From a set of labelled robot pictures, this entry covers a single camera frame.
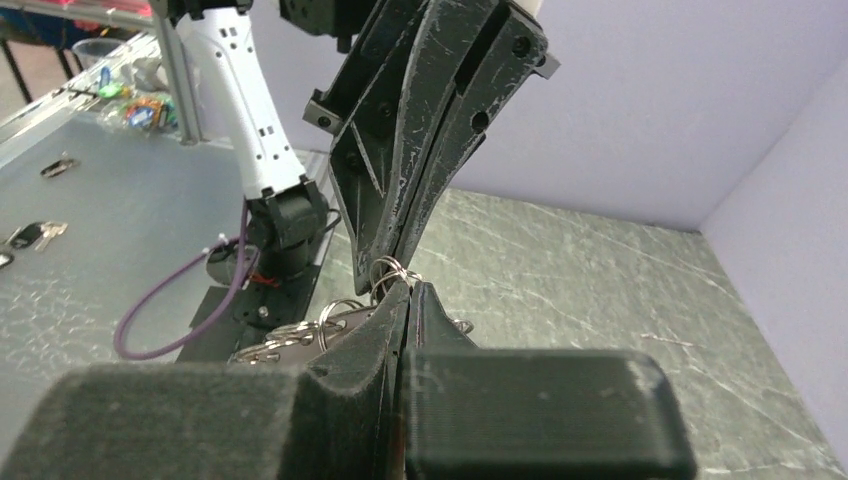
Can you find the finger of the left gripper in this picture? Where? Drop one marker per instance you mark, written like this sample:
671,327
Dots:
365,99
467,60

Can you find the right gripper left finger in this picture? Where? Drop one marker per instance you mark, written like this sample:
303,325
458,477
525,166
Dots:
330,418

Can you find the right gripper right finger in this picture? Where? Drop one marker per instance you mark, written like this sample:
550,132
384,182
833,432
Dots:
471,412

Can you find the metal keyring with keys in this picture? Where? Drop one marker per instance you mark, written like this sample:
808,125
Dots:
331,322

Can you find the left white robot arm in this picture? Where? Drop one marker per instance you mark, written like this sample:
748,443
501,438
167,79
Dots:
283,202

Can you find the bag of coloured keys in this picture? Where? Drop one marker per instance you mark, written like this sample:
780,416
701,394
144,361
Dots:
154,112

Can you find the black tagged key outside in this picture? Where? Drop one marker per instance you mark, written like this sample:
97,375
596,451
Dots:
37,234

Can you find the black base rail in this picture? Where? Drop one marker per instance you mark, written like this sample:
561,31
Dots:
253,313

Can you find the aluminium frame post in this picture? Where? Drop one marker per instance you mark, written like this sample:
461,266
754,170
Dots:
177,68

